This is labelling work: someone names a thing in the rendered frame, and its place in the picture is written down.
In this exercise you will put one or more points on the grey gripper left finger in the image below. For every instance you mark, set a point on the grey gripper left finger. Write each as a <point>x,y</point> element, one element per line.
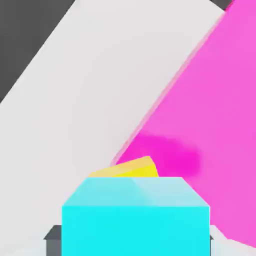
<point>53,240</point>

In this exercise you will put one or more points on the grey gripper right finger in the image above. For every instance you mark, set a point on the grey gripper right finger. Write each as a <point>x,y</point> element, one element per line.
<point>222,245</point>

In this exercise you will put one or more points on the small cyan cube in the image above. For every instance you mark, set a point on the small cyan cube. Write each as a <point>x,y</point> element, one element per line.
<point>136,220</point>

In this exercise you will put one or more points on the small yellow cube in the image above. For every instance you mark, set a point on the small yellow cube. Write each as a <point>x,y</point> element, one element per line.
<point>138,169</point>

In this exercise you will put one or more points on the large pink box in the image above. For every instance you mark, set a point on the large pink box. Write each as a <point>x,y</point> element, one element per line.
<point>200,100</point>

